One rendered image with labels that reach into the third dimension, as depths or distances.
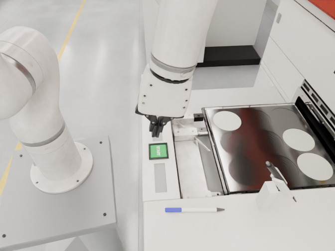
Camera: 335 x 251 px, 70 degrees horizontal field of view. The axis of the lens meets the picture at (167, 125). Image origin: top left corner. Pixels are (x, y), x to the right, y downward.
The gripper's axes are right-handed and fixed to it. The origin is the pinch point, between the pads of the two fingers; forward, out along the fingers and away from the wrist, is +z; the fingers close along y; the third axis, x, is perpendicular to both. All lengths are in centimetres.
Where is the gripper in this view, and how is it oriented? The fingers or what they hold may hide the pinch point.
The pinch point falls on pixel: (156, 127)
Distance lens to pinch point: 55.3
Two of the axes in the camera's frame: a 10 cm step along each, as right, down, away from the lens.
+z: -2.1, 6.9, 6.9
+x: 0.8, 7.1, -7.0
